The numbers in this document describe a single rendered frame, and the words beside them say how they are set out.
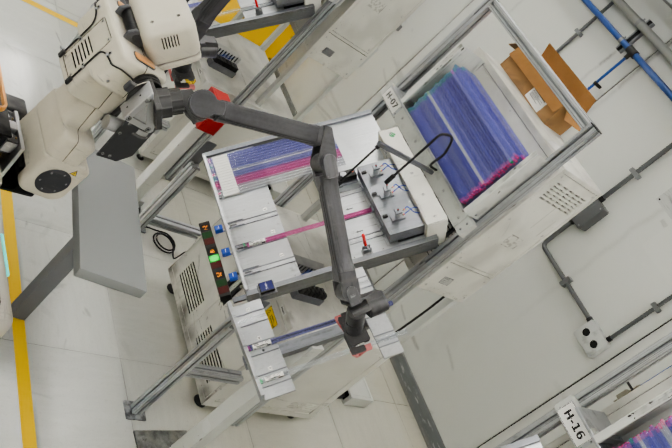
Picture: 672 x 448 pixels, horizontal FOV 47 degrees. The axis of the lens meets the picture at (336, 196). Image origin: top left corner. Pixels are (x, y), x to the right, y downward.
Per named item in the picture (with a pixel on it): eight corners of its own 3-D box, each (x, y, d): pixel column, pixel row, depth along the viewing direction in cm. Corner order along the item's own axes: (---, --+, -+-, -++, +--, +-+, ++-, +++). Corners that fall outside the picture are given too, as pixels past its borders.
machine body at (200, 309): (191, 412, 314) (292, 327, 290) (159, 276, 357) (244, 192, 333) (301, 425, 360) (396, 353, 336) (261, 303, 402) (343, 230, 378)
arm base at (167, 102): (145, 77, 208) (156, 108, 201) (175, 74, 210) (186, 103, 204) (146, 101, 214) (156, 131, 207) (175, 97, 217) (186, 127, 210)
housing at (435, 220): (425, 248, 284) (427, 225, 273) (377, 155, 313) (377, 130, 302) (445, 242, 285) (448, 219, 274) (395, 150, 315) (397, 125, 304)
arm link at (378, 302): (334, 286, 229) (344, 289, 221) (367, 271, 233) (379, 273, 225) (348, 324, 230) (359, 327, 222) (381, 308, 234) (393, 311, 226)
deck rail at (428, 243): (248, 305, 269) (246, 296, 264) (247, 300, 270) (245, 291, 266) (437, 248, 282) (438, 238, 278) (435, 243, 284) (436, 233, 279)
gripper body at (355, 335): (356, 313, 238) (358, 301, 232) (370, 341, 232) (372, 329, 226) (336, 320, 236) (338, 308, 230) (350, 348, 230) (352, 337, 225)
